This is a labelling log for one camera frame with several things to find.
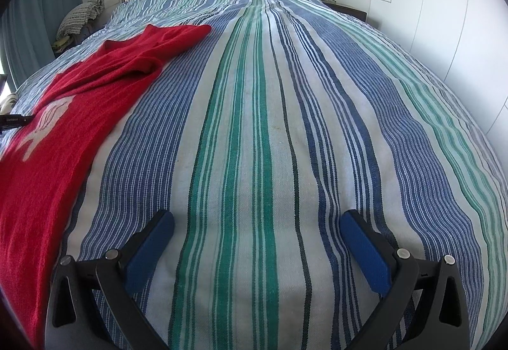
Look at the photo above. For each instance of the pile of checked clothes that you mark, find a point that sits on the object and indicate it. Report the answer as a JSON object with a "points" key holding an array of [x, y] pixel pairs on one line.
{"points": [[77, 17]]}

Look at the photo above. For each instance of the dark wooden nightstand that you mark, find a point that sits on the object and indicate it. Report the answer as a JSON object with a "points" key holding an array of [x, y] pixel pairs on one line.
{"points": [[353, 13]]}

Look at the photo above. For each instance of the white wardrobe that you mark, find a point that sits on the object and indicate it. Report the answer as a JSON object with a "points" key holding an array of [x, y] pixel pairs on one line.
{"points": [[436, 17]]}

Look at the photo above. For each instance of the red sweater with rabbit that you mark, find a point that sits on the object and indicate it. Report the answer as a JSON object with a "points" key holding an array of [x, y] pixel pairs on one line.
{"points": [[59, 159]]}

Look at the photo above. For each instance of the striped bedspread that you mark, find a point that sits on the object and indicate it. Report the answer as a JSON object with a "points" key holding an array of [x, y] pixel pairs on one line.
{"points": [[254, 136]]}

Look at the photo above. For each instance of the yellow cloth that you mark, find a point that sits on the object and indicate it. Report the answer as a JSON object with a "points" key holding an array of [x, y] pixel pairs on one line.
{"points": [[62, 43]]}

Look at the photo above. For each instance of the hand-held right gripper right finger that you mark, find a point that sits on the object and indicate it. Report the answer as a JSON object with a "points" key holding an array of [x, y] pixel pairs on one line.
{"points": [[367, 254]]}

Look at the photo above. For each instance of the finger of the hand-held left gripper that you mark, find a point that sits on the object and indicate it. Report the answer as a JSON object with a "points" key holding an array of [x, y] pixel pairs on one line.
{"points": [[14, 120]]}

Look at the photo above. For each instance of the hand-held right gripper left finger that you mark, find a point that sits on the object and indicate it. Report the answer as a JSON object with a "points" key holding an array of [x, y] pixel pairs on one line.
{"points": [[153, 251]]}

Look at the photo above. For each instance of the blue curtain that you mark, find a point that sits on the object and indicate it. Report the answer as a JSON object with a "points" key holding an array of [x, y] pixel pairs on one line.
{"points": [[35, 17]]}

